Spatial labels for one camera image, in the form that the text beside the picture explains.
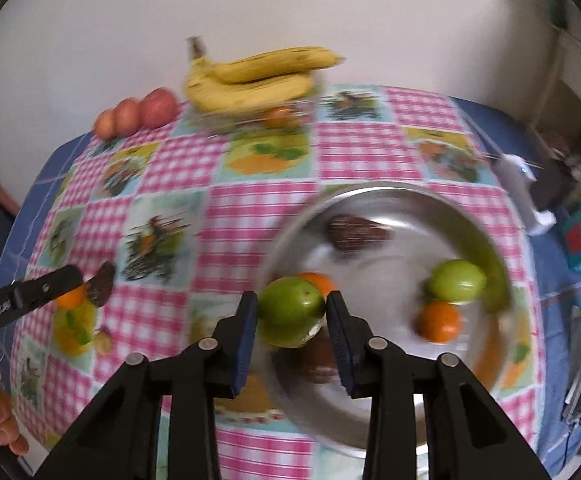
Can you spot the medium red tomato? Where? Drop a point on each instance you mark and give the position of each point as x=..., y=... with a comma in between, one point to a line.
x=127, y=117

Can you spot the clear plastic container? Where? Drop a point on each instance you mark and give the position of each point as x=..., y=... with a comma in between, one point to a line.
x=210, y=121

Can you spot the small dark brown fruit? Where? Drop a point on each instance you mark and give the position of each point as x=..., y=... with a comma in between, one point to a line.
x=320, y=360

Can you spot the small tan fruit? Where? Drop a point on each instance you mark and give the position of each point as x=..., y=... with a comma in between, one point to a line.
x=103, y=344

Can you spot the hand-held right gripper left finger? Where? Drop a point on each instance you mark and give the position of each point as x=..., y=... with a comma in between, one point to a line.
x=245, y=345

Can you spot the red apple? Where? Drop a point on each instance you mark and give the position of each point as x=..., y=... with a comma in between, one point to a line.
x=158, y=108

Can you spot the bunch of yellow bananas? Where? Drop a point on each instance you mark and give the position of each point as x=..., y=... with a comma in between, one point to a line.
x=240, y=95

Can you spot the pink checkered fruit-print tablecloth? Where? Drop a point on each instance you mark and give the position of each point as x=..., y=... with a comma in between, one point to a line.
x=180, y=170

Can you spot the person's left hand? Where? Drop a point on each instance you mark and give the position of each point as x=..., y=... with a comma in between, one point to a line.
x=1, y=407

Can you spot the orange mandarin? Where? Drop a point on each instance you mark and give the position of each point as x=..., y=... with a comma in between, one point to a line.
x=320, y=284
x=73, y=299
x=280, y=119
x=438, y=322

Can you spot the small green apple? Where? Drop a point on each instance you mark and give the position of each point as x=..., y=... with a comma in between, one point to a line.
x=455, y=280

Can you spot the white wooden furniture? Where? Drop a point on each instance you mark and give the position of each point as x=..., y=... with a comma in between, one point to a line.
x=570, y=85

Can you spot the large steel bowl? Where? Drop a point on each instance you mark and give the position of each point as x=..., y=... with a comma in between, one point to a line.
x=395, y=270

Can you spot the small orange tomato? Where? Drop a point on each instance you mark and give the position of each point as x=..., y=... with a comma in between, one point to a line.
x=104, y=125

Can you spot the white plastic device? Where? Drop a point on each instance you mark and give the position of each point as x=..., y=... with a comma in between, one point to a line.
x=520, y=185

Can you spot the black charger block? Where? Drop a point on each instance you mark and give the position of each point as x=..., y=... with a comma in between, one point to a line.
x=553, y=182

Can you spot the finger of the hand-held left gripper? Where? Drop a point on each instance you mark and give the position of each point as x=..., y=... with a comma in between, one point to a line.
x=45, y=287

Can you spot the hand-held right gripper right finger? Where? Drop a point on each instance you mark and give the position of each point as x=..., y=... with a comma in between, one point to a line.
x=338, y=345

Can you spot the large green apple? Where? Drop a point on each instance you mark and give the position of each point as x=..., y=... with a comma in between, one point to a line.
x=290, y=310

